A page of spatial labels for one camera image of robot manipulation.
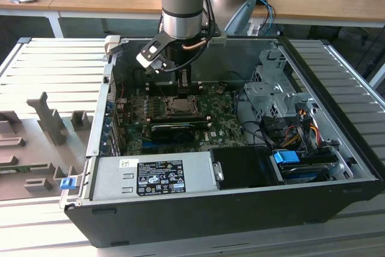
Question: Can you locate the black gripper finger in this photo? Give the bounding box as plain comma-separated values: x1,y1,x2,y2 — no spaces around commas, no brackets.
176,69,193,95

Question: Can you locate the silver CPU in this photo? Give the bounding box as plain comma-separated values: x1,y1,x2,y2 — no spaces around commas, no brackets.
172,99,194,113

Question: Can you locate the thin metal locking lever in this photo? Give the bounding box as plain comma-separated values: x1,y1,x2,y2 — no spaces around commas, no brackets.
158,84,170,103

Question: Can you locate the metal socket cover frame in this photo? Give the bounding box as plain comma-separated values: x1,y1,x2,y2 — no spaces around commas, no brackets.
163,96,202,116

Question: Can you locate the CPU socket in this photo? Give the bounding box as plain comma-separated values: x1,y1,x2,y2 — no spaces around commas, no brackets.
161,94,202,117

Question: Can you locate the blue expansion slot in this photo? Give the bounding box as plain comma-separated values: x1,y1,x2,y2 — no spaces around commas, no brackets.
140,140,169,153

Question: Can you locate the black graphics card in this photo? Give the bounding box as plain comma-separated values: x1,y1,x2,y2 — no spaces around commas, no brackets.
149,123,196,143

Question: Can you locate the green Dell motherboard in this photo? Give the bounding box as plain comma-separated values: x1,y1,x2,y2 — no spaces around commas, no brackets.
114,84,250,157

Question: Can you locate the beige case latch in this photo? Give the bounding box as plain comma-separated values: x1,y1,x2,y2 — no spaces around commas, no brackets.
103,36,122,57

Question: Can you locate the silver metal drive cage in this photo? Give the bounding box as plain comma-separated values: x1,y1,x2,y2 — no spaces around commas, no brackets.
242,46,320,128

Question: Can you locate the silver power supply unit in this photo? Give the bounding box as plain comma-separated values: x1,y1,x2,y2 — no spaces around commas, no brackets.
91,153,219,202

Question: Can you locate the hard disk in blue carrier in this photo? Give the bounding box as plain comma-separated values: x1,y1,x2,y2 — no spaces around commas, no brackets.
272,148,339,185

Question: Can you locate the black open PC case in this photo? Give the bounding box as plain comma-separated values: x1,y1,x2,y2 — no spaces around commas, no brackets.
61,36,385,249

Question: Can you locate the blue case latch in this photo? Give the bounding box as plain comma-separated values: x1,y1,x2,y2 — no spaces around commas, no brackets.
60,178,76,191

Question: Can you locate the grey parts rack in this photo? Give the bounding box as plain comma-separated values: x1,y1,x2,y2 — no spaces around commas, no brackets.
0,91,94,197

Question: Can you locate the green RAM stick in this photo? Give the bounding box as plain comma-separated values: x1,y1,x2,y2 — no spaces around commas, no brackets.
0,165,35,175

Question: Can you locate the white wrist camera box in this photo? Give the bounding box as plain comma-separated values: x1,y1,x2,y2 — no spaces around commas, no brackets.
135,33,174,74

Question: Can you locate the yellow red wire bundle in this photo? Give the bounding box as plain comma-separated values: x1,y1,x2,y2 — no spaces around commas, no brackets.
282,109,322,149

